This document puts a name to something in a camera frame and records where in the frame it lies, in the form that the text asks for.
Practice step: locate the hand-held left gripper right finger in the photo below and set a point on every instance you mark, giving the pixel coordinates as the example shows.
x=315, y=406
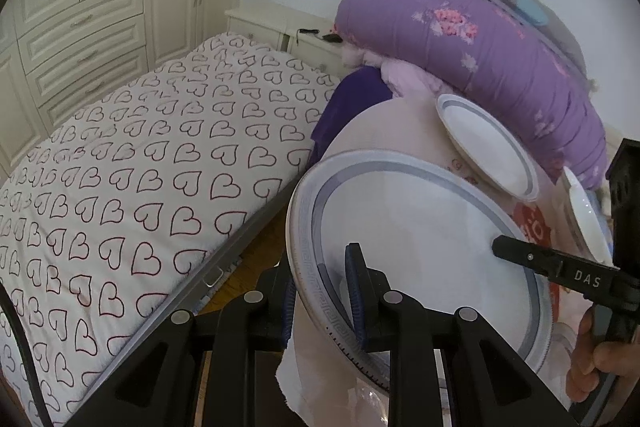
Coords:
x=354, y=292

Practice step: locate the small white blue-rimmed plate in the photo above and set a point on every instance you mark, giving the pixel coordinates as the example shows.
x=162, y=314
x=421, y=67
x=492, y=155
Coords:
x=480, y=142

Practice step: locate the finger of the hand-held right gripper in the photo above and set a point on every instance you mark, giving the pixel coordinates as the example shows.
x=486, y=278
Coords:
x=525, y=257

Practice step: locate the purple floral quilt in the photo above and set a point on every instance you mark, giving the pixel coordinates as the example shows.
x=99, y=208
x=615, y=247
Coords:
x=425, y=47

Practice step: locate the person's right hand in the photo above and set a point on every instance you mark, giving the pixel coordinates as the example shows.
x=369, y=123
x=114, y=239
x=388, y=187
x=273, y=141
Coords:
x=600, y=364

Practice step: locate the pink printed round table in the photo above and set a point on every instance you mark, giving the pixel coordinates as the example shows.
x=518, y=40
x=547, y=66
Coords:
x=400, y=127

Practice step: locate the white bowl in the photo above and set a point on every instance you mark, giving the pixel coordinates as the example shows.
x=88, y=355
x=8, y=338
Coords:
x=585, y=212

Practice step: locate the large white blue-rimmed plate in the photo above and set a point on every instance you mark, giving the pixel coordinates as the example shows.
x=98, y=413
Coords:
x=425, y=217

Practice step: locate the bed with heart-print sheet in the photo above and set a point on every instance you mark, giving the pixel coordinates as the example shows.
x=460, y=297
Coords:
x=150, y=157

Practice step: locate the light pink fleece blanket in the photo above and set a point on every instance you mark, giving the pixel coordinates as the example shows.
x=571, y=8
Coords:
x=410, y=77

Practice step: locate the dark purple cloth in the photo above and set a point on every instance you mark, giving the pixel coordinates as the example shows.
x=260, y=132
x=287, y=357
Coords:
x=350, y=107

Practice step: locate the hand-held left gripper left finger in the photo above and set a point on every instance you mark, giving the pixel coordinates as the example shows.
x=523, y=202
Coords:
x=289, y=312

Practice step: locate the cream nightstand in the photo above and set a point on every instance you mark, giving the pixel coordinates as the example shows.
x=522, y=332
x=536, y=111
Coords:
x=265, y=19

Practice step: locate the small black device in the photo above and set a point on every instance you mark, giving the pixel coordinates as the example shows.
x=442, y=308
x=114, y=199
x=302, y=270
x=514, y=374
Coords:
x=331, y=38

